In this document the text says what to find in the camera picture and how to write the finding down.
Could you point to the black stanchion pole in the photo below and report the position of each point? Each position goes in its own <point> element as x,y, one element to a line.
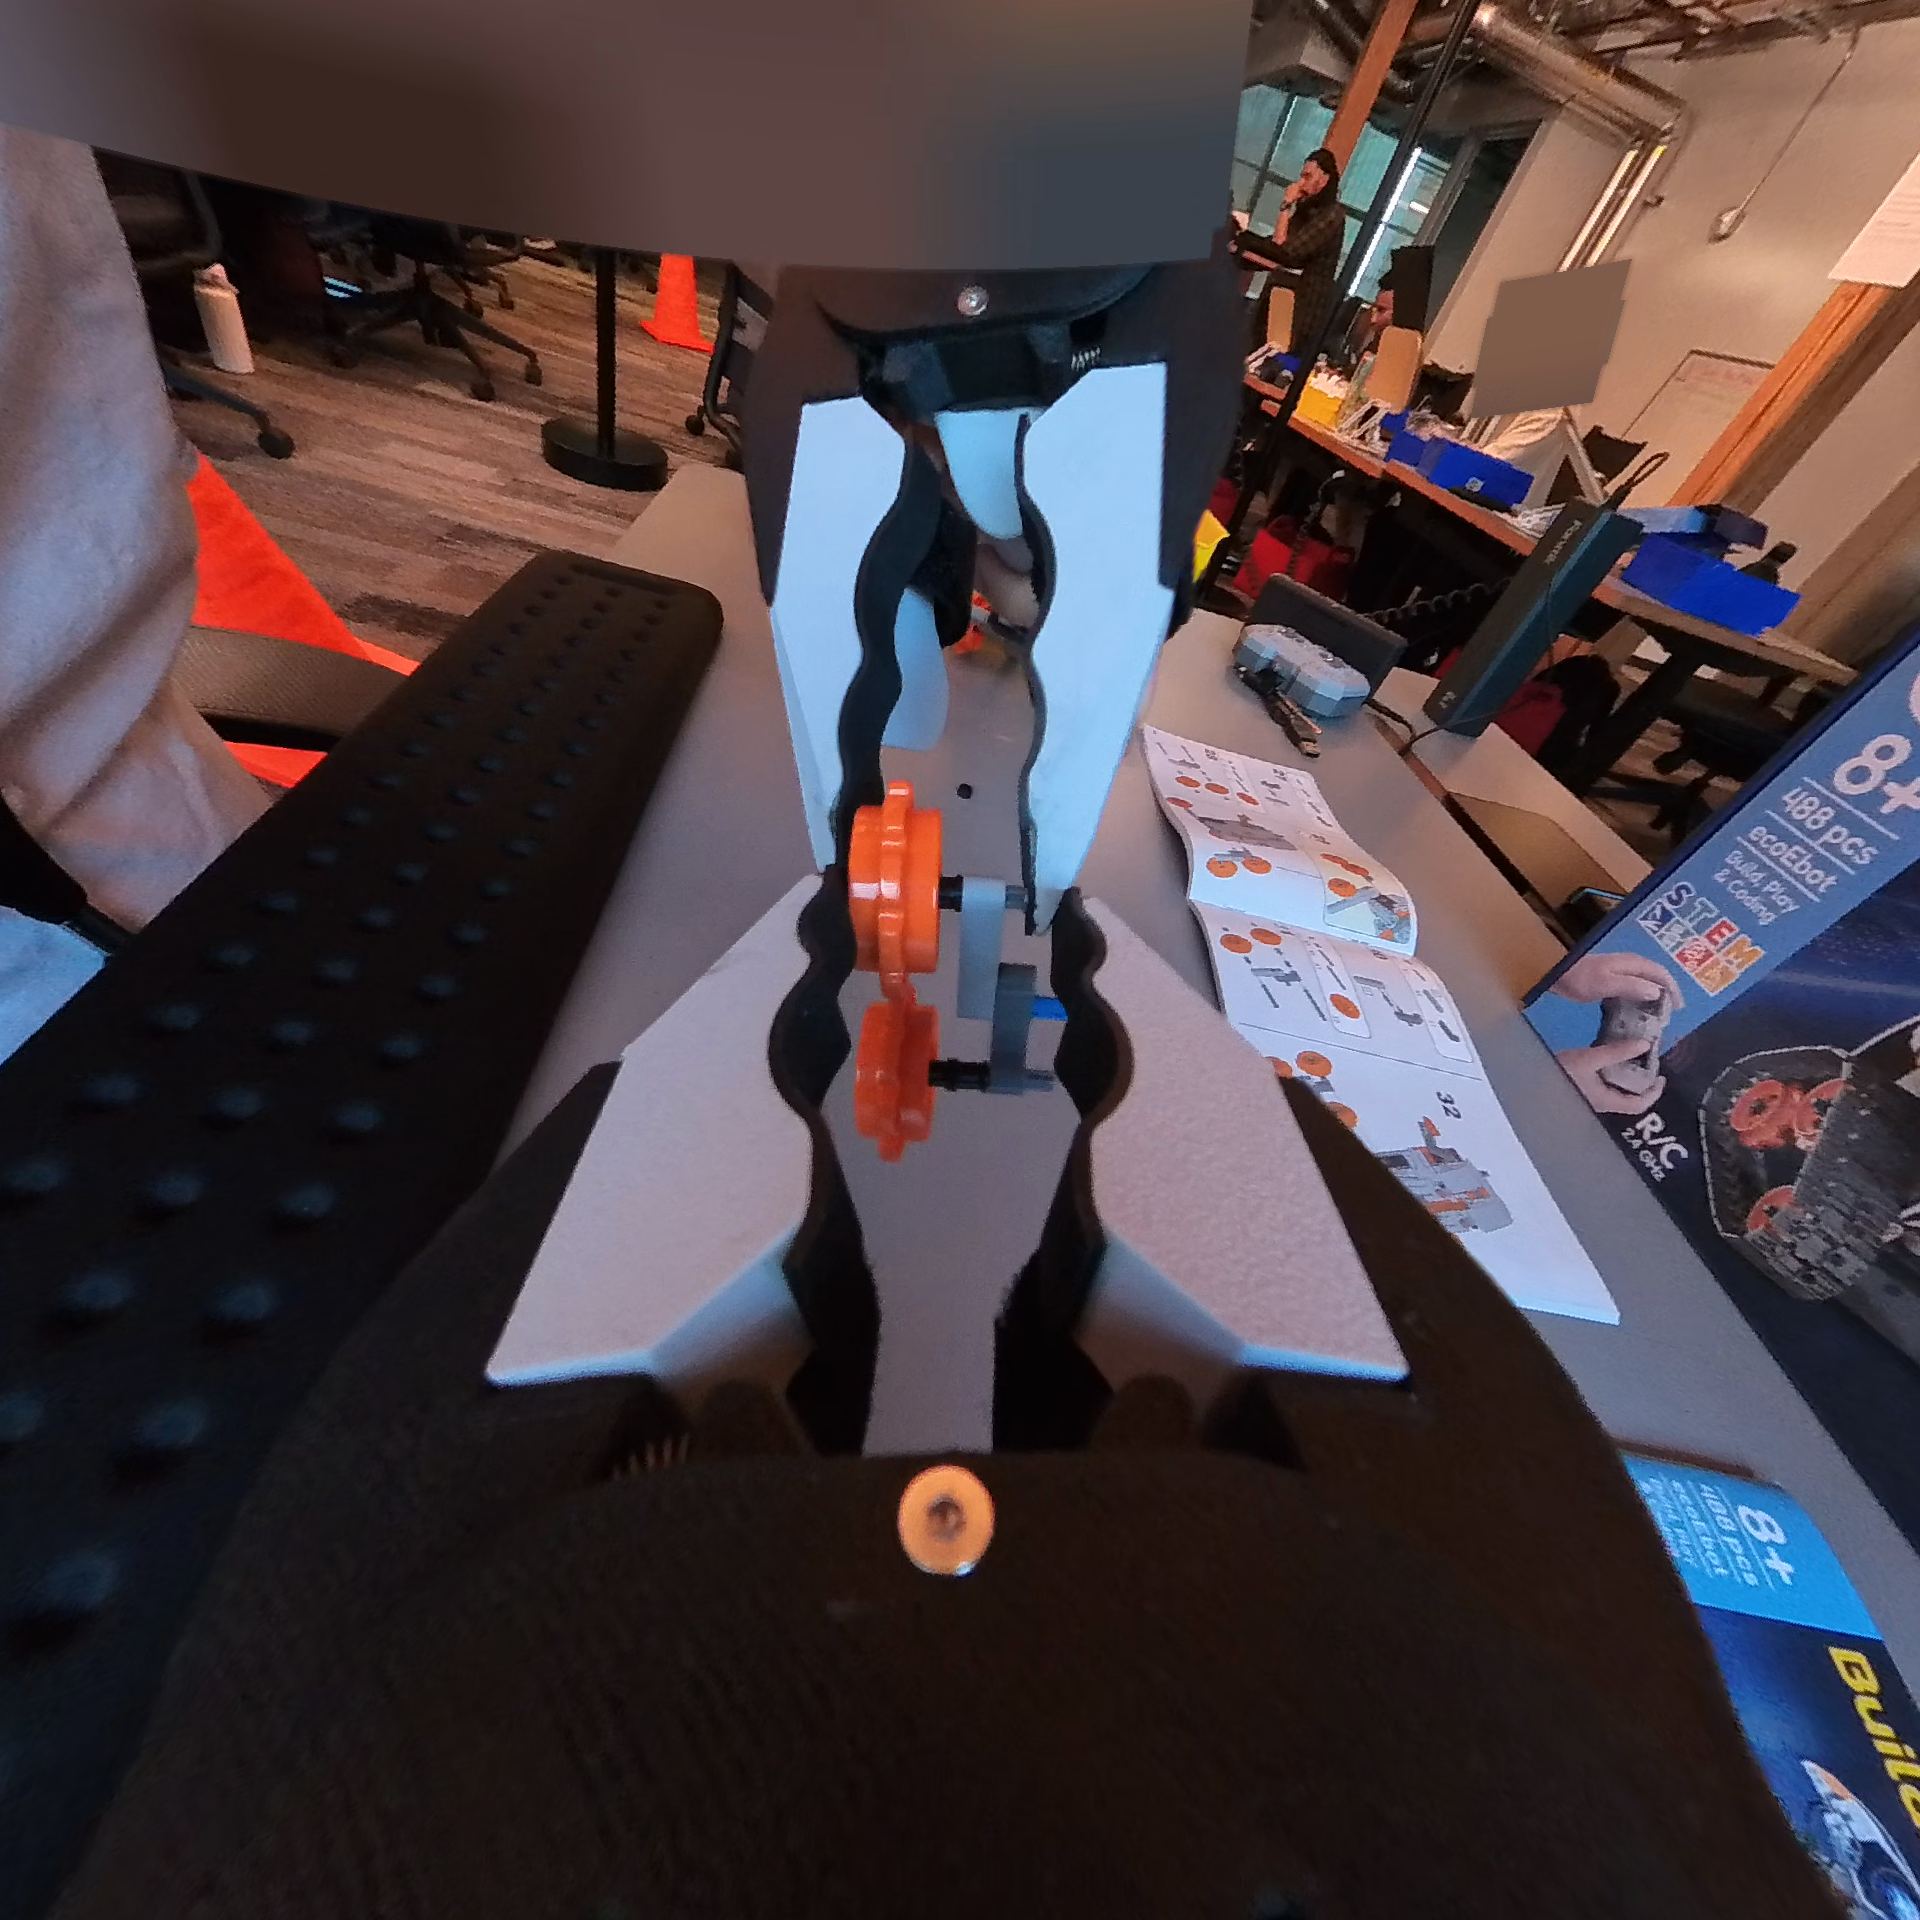
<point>605,375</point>

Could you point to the grey desk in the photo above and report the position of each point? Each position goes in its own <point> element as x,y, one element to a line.
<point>1652,1410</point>

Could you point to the grey remote controller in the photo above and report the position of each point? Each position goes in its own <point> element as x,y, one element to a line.
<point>1300,675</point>

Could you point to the blue instruction booklet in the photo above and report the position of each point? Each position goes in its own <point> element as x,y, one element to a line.
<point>1800,1681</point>

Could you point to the black upright device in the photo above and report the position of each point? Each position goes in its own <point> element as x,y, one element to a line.
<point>1531,615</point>

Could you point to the black box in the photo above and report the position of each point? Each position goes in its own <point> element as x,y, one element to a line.
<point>1328,609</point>

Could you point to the open white instruction manual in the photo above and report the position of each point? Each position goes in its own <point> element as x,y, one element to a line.
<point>1350,1020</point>

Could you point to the blue storage bin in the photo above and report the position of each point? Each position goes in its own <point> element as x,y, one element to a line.
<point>1710,579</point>
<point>1463,470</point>

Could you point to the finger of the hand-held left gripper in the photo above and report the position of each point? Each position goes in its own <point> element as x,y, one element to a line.
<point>1109,600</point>
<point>819,600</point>

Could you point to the slim orange traffic cone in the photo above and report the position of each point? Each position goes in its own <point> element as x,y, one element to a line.
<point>678,306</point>

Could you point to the brown chair armrest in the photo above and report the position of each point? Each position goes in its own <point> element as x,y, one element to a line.
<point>301,681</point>

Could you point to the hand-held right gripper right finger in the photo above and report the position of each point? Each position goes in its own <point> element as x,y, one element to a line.
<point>1244,1214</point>

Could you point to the black perforated panel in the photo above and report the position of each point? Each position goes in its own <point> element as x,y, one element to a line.
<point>301,1050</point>

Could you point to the wooden background table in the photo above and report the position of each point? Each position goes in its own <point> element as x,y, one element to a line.
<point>1652,600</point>

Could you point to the large orange reflective cone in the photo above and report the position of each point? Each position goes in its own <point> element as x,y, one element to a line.
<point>254,585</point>

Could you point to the red bag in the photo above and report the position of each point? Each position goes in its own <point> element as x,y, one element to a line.
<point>1300,563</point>

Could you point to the blue robot kit box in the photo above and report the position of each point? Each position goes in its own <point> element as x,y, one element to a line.
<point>1725,1080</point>

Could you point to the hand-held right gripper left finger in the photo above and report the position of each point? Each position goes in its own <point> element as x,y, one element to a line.
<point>675,1201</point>

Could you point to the white bottle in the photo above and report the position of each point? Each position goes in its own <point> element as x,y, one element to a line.
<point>225,322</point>

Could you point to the person's left hand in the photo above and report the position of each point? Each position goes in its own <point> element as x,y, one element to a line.
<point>1014,585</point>

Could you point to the grey beam with orange gears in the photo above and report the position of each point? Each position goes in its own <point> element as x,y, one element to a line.
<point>886,884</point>

